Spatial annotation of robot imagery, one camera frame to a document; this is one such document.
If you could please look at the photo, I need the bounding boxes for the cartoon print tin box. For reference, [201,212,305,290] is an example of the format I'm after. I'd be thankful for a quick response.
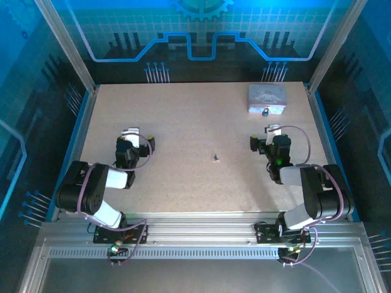
[247,84,287,115]

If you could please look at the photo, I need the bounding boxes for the small circuit board with LEDs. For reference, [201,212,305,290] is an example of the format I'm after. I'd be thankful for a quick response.
[106,242,129,266]
[277,245,302,266]

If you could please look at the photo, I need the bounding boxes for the grey metal panel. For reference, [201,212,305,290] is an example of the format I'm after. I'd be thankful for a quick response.
[18,245,387,293]

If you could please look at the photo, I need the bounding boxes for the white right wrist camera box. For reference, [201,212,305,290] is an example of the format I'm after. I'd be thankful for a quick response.
[264,123,282,145]

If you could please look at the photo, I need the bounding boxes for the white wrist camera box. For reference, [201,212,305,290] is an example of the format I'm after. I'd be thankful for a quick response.
[121,128,140,148]
[264,123,282,145]

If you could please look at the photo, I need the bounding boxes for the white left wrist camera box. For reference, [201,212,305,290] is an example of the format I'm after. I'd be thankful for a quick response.
[121,128,140,148]

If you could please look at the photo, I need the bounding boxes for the aluminium side rail blue edge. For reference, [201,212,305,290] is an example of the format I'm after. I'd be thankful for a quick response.
[305,84,361,222]
[50,85,100,222]

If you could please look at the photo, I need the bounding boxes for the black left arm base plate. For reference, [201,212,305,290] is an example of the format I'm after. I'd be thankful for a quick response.
[92,223,150,245]

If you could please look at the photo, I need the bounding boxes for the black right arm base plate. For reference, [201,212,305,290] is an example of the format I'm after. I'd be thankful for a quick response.
[254,222,312,245]

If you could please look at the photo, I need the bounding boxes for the aluminium mounting rail beam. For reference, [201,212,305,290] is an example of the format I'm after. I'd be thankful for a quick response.
[41,212,366,250]

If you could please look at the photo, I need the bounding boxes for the slotted grey cable duct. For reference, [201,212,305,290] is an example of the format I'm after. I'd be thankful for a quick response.
[48,248,283,260]

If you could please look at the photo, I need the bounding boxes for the aluminium frame post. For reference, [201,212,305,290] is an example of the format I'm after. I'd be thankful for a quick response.
[33,0,101,94]
[307,0,370,95]

